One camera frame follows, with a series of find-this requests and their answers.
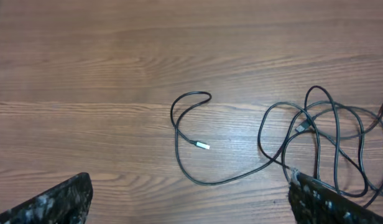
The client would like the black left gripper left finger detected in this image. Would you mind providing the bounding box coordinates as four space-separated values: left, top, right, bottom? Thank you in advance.
0 172 93 224

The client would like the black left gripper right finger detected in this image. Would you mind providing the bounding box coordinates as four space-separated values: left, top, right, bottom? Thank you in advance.
288 170 383 224

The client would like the black braided usb cable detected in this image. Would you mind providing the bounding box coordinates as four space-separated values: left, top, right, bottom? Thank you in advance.
170 91 307 187

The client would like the black smooth usb cable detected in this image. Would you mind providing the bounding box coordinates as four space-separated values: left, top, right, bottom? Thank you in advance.
280 85 383 209

